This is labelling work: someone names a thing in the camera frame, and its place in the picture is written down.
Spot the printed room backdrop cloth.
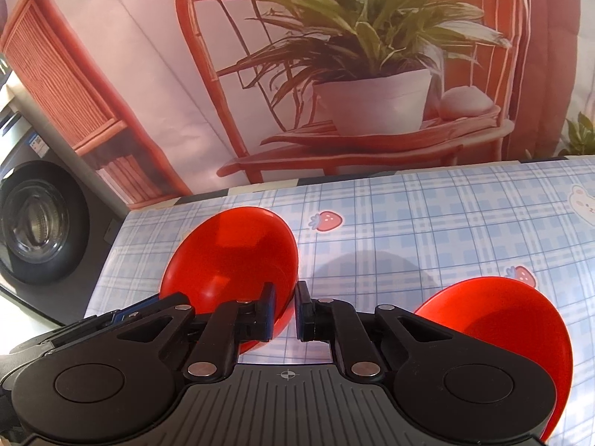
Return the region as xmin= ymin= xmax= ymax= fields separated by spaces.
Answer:
xmin=1 ymin=0 xmax=594 ymax=209

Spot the dark front-load washing machine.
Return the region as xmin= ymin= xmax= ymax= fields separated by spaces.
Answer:
xmin=1 ymin=113 xmax=122 ymax=325

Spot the red bowl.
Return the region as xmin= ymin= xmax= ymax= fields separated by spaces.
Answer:
xmin=415 ymin=276 xmax=573 ymax=441
xmin=159 ymin=206 xmax=299 ymax=337

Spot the blue plaid tablecloth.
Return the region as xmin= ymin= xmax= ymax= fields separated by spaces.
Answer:
xmin=87 ymin=156 xmax=594 ymax=445

